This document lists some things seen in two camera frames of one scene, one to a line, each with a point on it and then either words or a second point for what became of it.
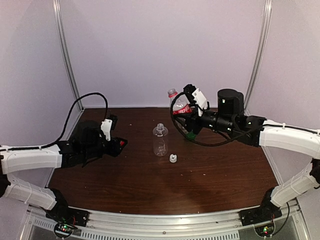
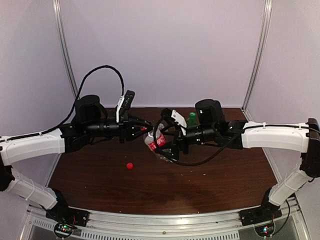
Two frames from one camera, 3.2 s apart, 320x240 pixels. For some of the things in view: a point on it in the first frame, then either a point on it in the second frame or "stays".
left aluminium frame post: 57,6 stays
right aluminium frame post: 266,24 stays
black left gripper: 115,149 → 126,129
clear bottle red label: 182,107 → 150,138
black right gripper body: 193,120 → 180,140
